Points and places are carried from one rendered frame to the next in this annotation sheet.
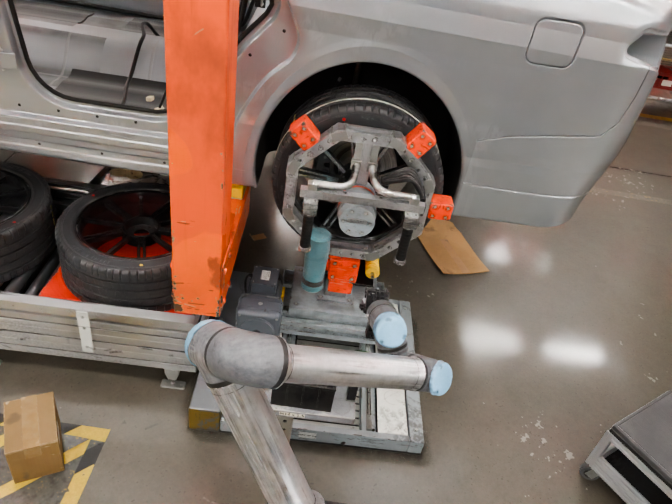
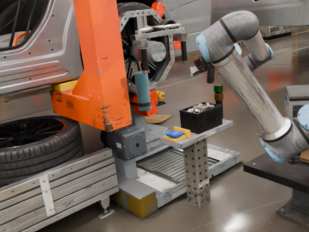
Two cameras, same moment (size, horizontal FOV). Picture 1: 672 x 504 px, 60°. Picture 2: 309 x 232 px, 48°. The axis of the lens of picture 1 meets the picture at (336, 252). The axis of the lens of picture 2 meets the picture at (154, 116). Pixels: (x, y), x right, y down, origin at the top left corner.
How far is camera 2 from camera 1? 1.56 m
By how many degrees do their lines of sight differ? 36
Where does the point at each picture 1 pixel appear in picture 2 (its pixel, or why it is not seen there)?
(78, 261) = (16, 152)
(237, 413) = (243, 66)
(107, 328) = (61, 183)
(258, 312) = (133, 131)
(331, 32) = not seen: outside the picture
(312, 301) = not seen: hidden behind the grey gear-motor
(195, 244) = (112, 72)
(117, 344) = (69, 195)
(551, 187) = (201, 26)
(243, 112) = (68, 28)
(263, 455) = (259, 87)
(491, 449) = (257, 147)
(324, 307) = not seen: hidden behind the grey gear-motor
